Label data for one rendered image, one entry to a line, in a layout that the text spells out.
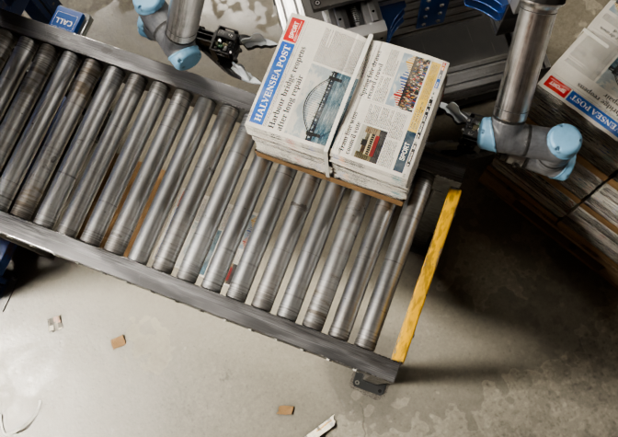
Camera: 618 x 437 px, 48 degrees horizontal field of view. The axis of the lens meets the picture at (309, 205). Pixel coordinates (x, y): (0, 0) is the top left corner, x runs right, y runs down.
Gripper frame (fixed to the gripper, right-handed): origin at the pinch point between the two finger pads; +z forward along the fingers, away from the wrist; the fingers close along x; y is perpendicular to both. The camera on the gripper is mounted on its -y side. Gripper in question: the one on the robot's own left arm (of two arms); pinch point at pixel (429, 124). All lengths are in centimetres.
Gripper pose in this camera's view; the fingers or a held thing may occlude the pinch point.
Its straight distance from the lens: 178.5
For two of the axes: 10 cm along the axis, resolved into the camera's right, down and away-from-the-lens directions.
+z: -9.3, -3.3, 1.4
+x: -3.6, 9.1, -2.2
